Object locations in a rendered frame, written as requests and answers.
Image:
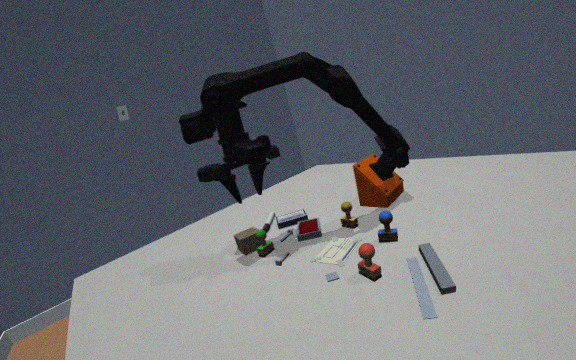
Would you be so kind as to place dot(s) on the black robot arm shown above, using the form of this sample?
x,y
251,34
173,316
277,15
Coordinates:
x,y
221,94

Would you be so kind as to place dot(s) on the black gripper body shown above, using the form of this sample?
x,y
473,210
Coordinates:
x,y
215,171

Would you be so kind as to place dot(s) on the white paper card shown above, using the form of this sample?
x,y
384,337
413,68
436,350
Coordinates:
x,y
336,251

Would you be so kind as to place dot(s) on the red rubber stamp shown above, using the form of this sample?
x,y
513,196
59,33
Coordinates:
x,y
366,267

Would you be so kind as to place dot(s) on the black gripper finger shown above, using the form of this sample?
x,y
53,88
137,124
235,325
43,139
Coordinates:
x,y
230,184
256,172

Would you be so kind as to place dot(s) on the rubber stamp with green knob handle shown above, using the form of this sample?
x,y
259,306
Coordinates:
x,y
266,247

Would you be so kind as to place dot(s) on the red ink pad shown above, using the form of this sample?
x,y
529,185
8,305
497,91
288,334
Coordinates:
x,y
308,229

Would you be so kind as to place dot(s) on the blue-handled stamp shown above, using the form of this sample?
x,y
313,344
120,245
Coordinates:
x,y
387,234

